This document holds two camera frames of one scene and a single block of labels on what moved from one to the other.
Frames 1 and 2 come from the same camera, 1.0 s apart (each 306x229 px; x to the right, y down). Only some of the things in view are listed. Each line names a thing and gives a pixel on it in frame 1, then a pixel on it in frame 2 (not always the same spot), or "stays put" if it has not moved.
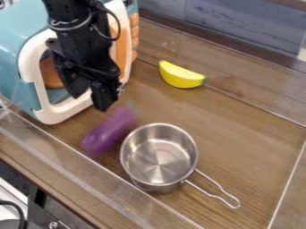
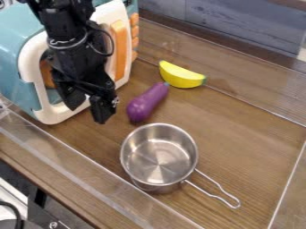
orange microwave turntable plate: [51, 73] stays put
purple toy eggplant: [99, 138] -> [143, 104]
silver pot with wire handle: [159, 155] stays put
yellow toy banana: [179, 77] stays put
